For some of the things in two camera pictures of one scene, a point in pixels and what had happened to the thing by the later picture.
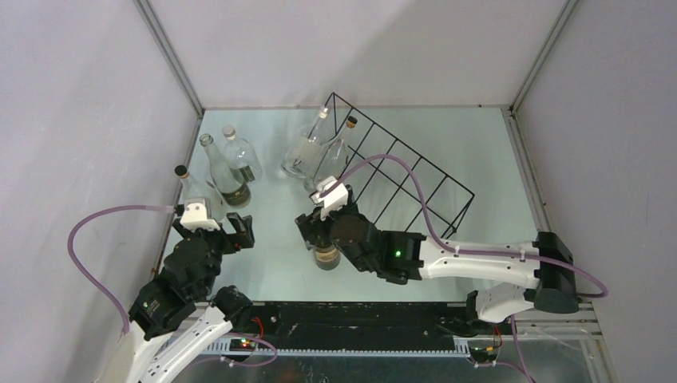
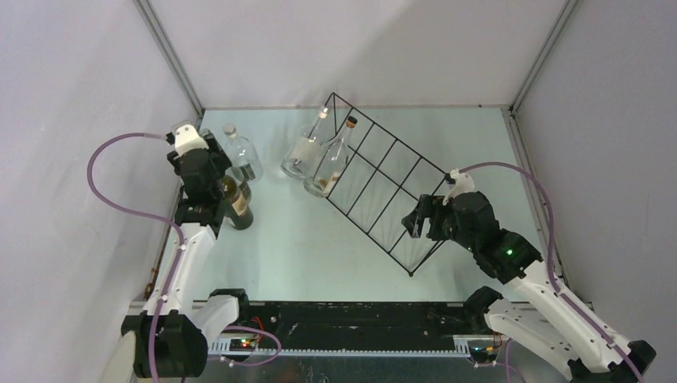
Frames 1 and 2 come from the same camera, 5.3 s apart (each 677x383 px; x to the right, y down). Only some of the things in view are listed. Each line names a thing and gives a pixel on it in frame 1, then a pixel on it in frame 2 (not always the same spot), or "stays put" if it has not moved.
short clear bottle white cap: [242, 155] stays put
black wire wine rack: [397, 189] stays put
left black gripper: [235, 241] to [216, 155]
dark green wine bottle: [327, 258] to [240, 215]
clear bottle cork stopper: [331, 162] stays put
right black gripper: [309, 225] to [428, 207]
